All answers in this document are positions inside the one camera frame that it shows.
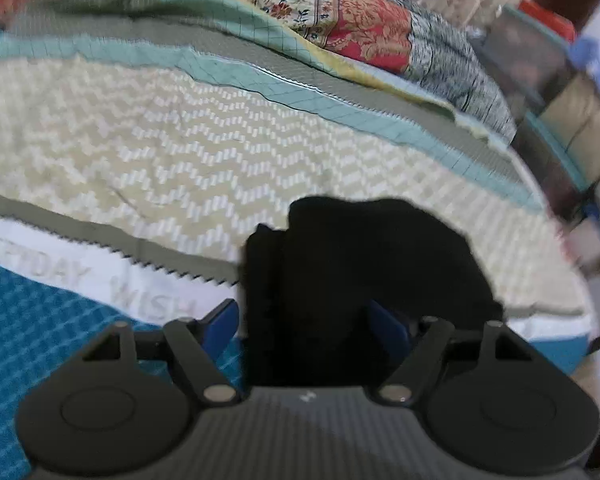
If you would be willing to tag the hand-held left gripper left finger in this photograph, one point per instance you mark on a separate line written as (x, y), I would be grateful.
(221, 328)

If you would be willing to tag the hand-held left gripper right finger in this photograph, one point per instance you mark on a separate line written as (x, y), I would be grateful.
(388, 331)

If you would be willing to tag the black pants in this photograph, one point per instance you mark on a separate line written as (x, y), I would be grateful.
(360, 280)

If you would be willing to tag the beige and teal patchwork blanket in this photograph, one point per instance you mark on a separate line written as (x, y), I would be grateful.
(145, 160)

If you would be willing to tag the beige bag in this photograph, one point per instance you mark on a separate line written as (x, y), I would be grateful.
(580, 115)

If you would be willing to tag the cluttered storage shelf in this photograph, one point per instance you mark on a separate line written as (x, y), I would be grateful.
(540, 60)

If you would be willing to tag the red floral quilt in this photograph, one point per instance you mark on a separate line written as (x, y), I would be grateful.
(360, 15)

